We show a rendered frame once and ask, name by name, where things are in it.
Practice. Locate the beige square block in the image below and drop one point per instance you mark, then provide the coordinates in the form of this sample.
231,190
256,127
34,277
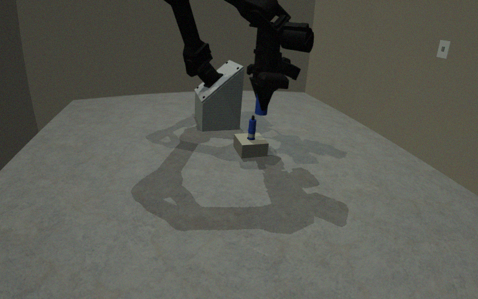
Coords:
250,148

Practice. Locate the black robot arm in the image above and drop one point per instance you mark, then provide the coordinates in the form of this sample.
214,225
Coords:
288,35

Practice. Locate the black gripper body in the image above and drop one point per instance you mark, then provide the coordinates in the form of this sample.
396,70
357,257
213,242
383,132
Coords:
264,69

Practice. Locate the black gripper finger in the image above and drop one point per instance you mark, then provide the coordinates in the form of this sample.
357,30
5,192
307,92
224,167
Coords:
253,80
264,95

